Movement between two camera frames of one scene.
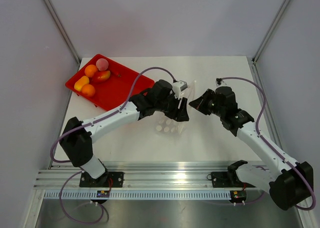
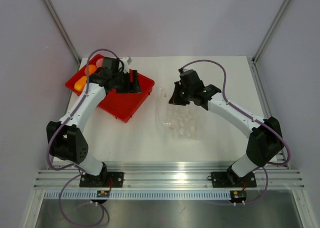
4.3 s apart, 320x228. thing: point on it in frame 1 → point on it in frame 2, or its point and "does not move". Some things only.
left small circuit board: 102,193 does not move
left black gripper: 179,114 → 136,87
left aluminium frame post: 59,25 does not move
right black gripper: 199,103 → 175,99
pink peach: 102,64 does not move
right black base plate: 227,179 does not move
